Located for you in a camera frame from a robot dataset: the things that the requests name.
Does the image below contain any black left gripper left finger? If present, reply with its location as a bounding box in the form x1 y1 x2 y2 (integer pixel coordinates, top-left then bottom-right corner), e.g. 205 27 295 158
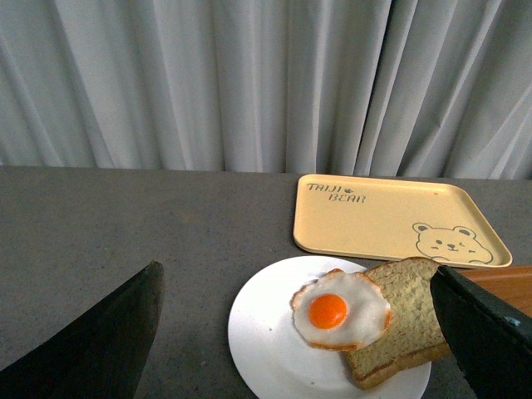
1 262 165 398

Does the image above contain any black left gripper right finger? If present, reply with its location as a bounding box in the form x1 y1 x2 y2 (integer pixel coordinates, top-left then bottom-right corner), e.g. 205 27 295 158
431 266 531 398

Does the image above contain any white round plate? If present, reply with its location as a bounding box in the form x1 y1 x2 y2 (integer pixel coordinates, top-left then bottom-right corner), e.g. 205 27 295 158
228 255 431 398

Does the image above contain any brown wooden tray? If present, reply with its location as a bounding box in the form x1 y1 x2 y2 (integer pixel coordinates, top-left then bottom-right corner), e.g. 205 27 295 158
458 265 532 317

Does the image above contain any bottom bread slice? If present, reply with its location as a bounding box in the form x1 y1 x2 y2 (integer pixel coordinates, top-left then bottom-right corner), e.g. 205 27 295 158
346 257 450 390

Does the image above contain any fried egg toy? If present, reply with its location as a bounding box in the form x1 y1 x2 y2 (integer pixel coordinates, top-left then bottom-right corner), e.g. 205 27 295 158
290 268 392 352

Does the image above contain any yellow bear tray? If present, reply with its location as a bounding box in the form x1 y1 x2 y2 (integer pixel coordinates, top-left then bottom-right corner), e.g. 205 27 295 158
293 174 512 268

